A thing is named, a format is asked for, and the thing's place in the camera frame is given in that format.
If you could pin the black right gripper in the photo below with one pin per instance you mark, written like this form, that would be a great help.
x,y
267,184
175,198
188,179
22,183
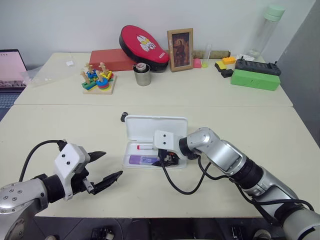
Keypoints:
x,y
168,157

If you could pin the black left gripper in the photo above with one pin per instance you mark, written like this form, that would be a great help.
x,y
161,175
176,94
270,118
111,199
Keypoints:
x,y
80,183

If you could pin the purple marker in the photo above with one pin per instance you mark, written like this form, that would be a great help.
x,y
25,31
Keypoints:
x,y
141,160

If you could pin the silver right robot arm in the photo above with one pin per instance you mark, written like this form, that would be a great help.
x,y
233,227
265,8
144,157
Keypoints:
x,y
225,155

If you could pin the white marker with red cap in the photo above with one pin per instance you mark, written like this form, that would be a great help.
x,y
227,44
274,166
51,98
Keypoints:
x,y
144,147

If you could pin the white plastic pencil case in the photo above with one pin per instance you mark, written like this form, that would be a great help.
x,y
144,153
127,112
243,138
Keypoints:
x,y
155,125

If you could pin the small black round cap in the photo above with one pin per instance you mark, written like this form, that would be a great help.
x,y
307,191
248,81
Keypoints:
x,y
124,116

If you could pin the steel cup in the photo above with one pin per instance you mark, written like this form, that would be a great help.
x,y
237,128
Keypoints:
x,y
142,78

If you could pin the colourful wooden stacking toy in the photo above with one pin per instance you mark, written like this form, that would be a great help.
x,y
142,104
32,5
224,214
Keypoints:
x,y
98,81

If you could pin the red white item in cup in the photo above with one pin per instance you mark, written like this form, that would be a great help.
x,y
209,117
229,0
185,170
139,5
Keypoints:
x,y
140,67

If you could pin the pink small block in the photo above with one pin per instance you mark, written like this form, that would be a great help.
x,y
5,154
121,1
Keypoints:
x,y
197,63

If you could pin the red rectangular block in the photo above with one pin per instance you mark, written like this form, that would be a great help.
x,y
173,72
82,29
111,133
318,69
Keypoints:
x,y
107,60

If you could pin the clear plastic bag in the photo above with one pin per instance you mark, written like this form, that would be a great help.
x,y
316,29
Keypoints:
x,y
47,73

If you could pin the black small block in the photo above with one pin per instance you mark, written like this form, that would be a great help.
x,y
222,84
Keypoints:
x,y
227,73

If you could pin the clear tube with yellow base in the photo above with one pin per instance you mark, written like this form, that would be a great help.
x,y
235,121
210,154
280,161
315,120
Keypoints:
x,y
206,60

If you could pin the wooden framed portrait picture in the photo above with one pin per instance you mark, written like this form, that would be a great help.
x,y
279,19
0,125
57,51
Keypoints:
x,y
180,50

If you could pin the yellow black sponge block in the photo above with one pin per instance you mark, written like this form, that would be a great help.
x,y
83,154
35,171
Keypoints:
x,y
220,65

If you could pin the red black punching pad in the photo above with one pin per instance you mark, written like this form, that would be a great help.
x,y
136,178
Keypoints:
x,y
142,45

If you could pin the brown wooden roll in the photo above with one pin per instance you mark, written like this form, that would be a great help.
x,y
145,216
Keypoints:
x,y
217,53

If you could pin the green rectangular block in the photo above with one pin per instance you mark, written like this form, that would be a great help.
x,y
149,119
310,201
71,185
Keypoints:
x,y
253,80

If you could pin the open laptop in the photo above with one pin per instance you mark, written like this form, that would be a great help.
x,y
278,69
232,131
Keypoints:
x,y
10,72

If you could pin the black remote controller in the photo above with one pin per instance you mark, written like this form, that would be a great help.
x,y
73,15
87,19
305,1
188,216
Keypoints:
x,y
257,67

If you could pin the clear bottle with green lid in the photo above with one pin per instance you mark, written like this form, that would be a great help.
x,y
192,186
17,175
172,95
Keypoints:
x,y
265,35

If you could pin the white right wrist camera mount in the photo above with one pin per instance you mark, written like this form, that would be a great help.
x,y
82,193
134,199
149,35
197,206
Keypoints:
x,y
163,140

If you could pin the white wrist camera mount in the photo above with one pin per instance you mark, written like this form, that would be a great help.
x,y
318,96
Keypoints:
x,y
163,140
67,160

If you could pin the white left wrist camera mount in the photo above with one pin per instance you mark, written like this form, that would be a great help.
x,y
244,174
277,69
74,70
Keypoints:
x,y
67,160

